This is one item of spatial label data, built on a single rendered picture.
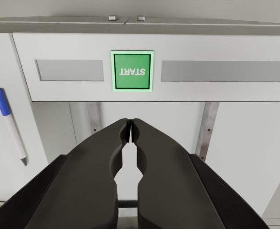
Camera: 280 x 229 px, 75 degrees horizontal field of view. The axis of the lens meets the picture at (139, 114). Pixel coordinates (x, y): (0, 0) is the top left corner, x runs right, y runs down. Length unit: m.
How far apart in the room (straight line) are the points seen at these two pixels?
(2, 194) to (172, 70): 0.40
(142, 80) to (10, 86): 0.18
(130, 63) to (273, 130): 0.45
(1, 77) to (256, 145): 0.58
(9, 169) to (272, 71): 0.46
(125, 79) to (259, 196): 0.63
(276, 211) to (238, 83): 0.70
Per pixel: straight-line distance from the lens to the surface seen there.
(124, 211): 0.63
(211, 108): 0.44
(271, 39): 0.31
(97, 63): 0.27
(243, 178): 0.68
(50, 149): 0.37
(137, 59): 0.25
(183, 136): 0.50
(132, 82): 0.26
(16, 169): 0.41
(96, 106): 0.41
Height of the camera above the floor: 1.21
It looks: 61 degrees down
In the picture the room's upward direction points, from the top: 177 degrees clockwise
